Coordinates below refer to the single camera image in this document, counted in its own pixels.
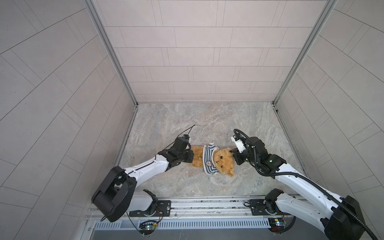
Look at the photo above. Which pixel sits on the blue white striped knit sweater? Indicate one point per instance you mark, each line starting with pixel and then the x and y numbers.
pixel 208 159

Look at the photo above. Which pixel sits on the green circuit board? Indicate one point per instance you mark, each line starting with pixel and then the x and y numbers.
pixel 148 227
pixel 276 225

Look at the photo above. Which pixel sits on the left aluminium corner post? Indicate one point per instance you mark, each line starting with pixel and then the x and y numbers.
pixel 90 6

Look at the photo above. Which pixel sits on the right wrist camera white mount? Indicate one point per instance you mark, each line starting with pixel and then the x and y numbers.
pixel 239 141

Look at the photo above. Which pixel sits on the aluminium corner post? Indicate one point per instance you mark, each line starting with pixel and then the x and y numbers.
pixel 325 13
pixel 90 6

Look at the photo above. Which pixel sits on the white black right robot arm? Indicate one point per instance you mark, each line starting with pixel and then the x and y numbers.
pixel 339 218

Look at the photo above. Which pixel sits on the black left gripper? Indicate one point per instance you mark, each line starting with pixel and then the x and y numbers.
pixel 189 158

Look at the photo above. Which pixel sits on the brown plush teddy bear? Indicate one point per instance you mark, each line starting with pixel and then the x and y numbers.
pixel 223 160

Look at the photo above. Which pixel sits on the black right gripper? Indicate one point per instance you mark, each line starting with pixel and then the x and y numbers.
pixel 235 151

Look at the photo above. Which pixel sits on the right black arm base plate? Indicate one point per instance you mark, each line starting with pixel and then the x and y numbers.
pixel 261 207

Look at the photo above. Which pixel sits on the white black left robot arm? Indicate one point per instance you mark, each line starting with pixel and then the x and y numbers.
pixel 118 194

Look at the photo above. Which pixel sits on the right aluminium corner post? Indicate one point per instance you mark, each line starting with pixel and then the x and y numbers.
pixel 325 13

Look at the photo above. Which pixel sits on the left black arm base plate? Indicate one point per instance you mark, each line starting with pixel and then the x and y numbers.
pixel 160 208

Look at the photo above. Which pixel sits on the right green circuit board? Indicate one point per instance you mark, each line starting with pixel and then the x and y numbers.
pixel 276 225

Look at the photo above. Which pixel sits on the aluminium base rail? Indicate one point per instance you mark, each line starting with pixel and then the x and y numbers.
pixel 208 213

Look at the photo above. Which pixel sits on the left green circuit board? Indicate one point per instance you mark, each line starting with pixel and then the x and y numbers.
pixel 148 227

